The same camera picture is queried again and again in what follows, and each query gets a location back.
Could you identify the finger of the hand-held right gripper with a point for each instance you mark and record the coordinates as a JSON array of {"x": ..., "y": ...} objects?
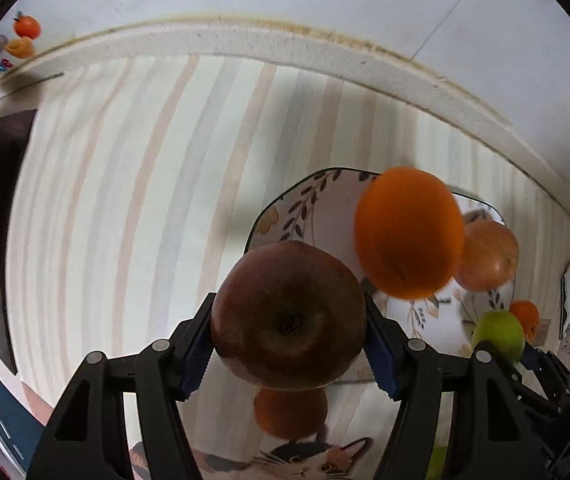
[{"x": 552, "y": 372}]

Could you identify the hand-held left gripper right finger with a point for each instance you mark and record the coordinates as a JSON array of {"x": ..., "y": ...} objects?
[{"x": 382, "y": 355}]

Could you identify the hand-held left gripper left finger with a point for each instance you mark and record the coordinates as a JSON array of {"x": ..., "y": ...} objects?
[{"x": 197, "y": 355}]

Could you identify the small orange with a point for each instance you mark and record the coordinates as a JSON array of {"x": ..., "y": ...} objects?
[{"x": 526, "y": 316}]

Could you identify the green apple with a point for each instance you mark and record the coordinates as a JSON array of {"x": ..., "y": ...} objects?
[{"x": 500, "y": 332}]

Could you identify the dark red apple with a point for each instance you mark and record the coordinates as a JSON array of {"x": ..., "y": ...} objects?
[{"x": 290, "y": 310}]

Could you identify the medium orange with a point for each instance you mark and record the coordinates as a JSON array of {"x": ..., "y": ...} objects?
[{"x": 290, "y": 412}]

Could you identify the floral ceramic plate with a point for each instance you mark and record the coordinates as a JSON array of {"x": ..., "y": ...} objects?
[{"x": 315, "y": 210}]

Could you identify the large orange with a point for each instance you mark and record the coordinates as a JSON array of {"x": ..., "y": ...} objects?
[{"x": 407, "y": 232}]

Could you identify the cat-shaped mat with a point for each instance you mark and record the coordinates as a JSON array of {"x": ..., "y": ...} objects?
[{"x": 315, "y": 466}]

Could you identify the striped table mat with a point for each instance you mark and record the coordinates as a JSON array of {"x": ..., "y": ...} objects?
[{"x": 140, "y": 210}]

